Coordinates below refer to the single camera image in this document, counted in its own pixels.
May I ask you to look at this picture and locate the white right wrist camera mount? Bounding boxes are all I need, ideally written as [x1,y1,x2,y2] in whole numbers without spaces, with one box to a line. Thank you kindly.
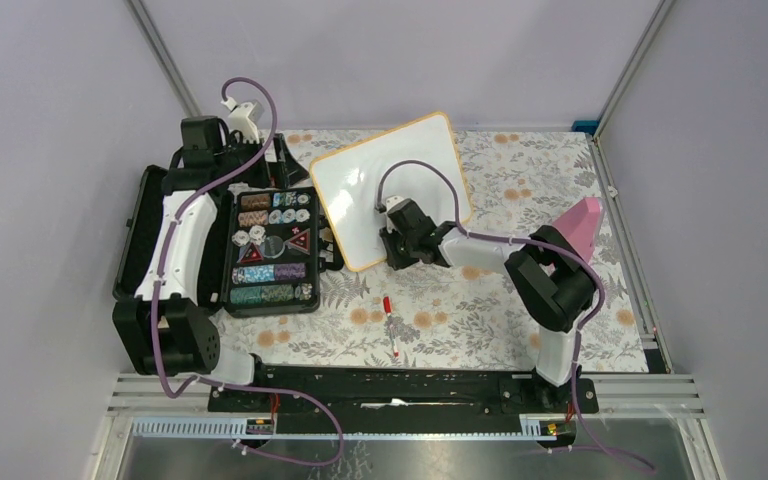
[384,195,405,212]

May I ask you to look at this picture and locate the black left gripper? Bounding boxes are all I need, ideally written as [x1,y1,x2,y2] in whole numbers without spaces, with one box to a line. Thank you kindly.
[213,132,306,188]

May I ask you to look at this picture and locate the yellow framed whiteboard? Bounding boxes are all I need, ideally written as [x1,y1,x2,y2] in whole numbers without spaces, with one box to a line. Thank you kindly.
[309,112,473,272]

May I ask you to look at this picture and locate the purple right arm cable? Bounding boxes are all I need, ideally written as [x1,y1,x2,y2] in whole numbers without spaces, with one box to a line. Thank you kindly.
[377,159,657,475]

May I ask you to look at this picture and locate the pink wedge block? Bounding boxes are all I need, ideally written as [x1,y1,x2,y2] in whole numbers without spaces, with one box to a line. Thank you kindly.
[552,197,605,263]

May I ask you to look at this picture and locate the black poker chip case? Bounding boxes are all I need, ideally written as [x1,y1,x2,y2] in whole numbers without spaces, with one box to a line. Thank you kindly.
[112,154,344,322]

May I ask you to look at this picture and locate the white red whiteboard marker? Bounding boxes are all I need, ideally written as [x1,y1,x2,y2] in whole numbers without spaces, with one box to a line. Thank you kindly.
[382,296,400,358]

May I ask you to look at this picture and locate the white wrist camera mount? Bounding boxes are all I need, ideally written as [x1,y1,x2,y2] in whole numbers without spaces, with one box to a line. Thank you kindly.
[221,97,264,144]
[384,195,405,212]

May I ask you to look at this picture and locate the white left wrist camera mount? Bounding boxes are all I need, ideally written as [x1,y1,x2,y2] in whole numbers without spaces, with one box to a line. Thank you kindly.
[221,97,264,144]

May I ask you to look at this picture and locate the blue corner bracket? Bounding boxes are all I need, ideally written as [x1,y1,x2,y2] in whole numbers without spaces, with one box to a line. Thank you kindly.
[571,120,600,135]

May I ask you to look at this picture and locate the floral patterned table mat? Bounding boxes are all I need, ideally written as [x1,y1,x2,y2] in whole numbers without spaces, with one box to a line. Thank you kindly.
[148,127,652,374]

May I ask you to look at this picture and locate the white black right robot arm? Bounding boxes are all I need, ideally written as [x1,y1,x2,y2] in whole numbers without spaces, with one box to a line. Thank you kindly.
[376,196,604,412]

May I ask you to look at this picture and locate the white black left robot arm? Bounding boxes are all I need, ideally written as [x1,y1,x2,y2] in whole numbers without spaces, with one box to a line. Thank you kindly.
[112,116,322,411]

